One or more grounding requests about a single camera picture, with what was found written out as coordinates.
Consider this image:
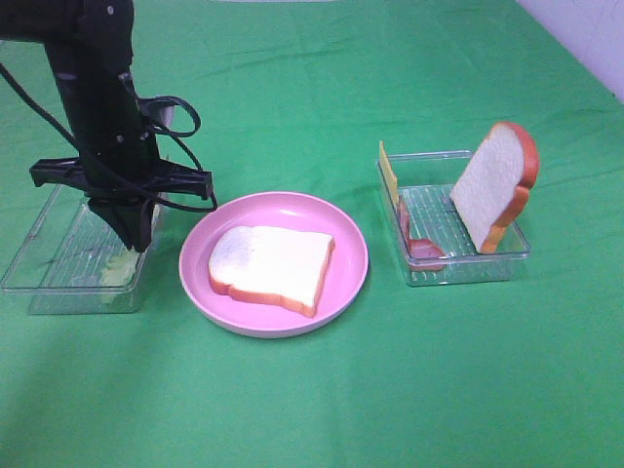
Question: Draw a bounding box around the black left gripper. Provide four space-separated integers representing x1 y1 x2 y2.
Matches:
30 72 215 253

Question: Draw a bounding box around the green lettuce leaf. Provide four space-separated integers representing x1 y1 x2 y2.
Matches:
99 250 139 304

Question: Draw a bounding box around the toast bread slice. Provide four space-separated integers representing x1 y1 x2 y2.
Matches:
208 226 335 318
450 122 540 254

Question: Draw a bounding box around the yellow cheese slice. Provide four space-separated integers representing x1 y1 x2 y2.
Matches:
378 140 399 211

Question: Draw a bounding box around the bacon strip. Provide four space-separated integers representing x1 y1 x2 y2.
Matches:
397 197 445 272

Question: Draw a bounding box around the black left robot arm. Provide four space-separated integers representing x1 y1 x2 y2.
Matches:
1 1 216 252

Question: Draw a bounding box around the left clear plastic tray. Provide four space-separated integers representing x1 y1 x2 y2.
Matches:
1 185 163 315

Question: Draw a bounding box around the clear plastic tray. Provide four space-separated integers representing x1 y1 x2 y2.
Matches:
1 185 163 315
376 150 530 287

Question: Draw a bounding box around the pink round plate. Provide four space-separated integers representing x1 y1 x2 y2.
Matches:
178 191 369 338

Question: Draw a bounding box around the right clear plastic tray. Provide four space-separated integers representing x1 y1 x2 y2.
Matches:
376 150 530 287

